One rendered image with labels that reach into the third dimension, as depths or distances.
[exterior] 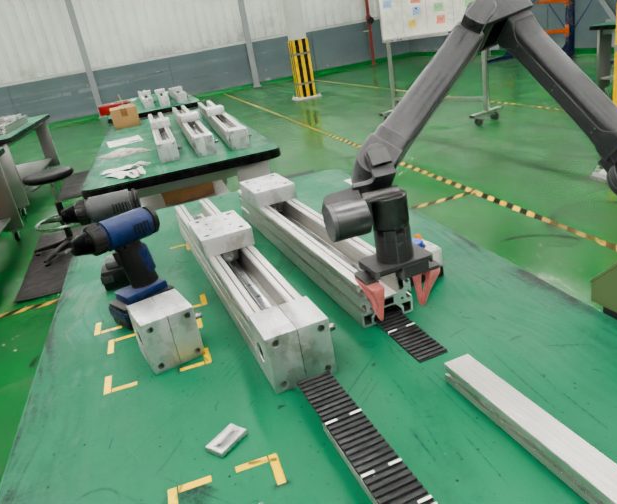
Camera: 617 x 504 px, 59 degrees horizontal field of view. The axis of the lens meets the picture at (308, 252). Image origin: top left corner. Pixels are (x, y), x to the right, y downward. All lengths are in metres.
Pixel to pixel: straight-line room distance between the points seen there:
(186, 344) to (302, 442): 0.31
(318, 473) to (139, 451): 0.26
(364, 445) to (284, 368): 0.20
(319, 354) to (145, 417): 0.27
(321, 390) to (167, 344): 0.30
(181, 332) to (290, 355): 0.22
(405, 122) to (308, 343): 0.38
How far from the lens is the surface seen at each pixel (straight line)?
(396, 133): 0.89
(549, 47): 1.13
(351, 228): 0.80
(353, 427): 0.71
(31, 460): 0.91
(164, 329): 0.95
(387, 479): 0.64
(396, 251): 0.85
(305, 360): 0.83
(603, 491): 0.65
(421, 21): 6.86
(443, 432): 0.74
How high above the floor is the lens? 1.27
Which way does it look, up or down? 22 degrees down
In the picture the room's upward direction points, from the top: 10 degrees counter-clockwise
